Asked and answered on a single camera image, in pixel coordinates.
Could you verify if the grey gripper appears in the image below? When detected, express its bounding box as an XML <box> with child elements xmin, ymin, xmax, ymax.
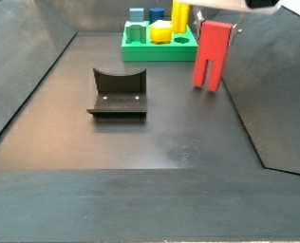
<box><xmin>176</xmin><ymin>0</ymin><xmax>282</xmax><ymax>43</ymax></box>

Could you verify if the red double-square block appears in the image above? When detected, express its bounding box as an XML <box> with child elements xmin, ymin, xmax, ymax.
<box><xmin>192</xmin><ymin>21</ymin><xmax>232</xmax><ymax>91</ymax></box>

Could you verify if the green shape-sorter board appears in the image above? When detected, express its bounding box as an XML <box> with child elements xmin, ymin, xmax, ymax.
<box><xmin>120</xmin><ymin>21</ymin><xmax>196</xmax><ymax>62</ymax></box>

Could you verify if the yellow star block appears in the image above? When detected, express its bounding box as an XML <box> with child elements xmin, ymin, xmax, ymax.
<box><xmin>171</xmin><ymin>0</ymin><xmax>188</xmax><ymax>33</ymax></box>

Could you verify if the yellow pentagon block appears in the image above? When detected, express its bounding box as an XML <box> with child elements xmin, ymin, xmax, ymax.
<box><xmin>150</xmin><ymin>20</ymin><xmax>172</xmax><ymax>44</ymax></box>

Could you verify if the dark blue cylinder block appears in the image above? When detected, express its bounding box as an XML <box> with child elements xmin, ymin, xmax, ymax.
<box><xmin>148</xmin><ymin>8</ymin><xmax>163</xmax><ymax>23</ymax></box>

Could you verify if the light blue cube block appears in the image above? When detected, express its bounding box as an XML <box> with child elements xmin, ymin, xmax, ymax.
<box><xmin>129</xmin><ymin>8</ymin><xmax>143</xmax><ymax>22</ymax></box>

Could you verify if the green notched block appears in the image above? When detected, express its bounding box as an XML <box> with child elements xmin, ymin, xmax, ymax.
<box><xmin>125</xmin><ymin>24</ymin><xmax>145</xmax><ymax>44</ymax></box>

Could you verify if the black curved holder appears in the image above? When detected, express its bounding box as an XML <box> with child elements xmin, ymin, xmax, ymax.
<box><xmin>87</xmin><ymin>68</ymin><xmax>147</xmax><ymax>116</ymax></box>

